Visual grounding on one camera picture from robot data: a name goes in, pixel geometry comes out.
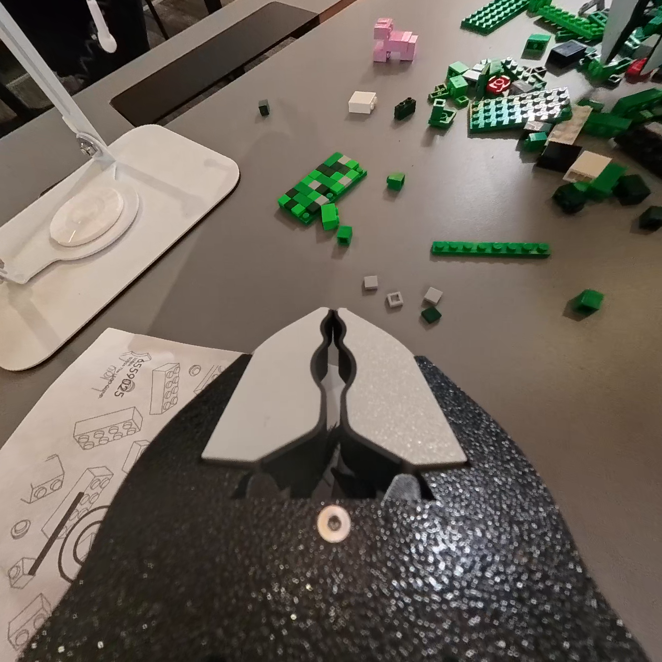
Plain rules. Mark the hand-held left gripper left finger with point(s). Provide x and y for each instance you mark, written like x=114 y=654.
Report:
x=269 y=403

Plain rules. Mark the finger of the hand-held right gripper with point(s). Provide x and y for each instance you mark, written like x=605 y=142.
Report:
x=651 y=26
x=620 y=20

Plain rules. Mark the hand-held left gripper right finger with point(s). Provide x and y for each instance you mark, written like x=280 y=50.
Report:
x=403 y=413

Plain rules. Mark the dark green tile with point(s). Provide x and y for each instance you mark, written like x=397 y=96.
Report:
x=431 y=315

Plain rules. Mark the pile of green bricks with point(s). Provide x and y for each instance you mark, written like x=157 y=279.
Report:
x=610 y=178

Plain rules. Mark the long green brick strip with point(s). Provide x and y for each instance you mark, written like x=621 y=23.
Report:
x=491 y=249

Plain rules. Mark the printed paper bag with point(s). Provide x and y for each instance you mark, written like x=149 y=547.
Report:
x=77 y=439

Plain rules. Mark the grey desk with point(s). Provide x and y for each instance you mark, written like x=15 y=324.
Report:
x=269 y=279

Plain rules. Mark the red round brick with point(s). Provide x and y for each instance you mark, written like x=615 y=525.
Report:
x=640 y=70
x=499 y=84

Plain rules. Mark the narrow green studded plate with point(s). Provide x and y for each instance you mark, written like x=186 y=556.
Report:
x=571 y=23

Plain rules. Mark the black brick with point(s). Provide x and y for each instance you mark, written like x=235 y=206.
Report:
x=566 y=54
x=556 y=156

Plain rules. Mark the large green studded plate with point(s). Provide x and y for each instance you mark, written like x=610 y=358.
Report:
x=639 y=103

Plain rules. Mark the white studded plate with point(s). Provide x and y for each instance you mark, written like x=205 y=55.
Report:
x=571 y=124

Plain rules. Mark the black studded plate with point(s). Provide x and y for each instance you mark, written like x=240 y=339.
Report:
x=641 y=152

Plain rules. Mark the white brick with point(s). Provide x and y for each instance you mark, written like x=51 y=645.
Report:
x=589 y=165
x=362 y=102

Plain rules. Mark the small green brick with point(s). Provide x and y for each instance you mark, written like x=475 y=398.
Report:
x=395 y=181
x=344 y=236

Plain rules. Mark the green hollow brick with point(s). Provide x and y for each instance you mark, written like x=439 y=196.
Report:
x=439 y=116

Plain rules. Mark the checkered green brick plate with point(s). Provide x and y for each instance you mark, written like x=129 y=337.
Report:
x=323 y=189

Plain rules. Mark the pink brick pig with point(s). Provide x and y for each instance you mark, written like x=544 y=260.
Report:
x=395 y=41

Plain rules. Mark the dark green studded brick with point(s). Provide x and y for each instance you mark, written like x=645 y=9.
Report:
x=405 y=108

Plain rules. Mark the white book stand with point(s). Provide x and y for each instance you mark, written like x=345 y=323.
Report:
x=181 y=181

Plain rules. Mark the tiny dark green brick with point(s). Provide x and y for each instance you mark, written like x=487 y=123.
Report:
x=264 y=106

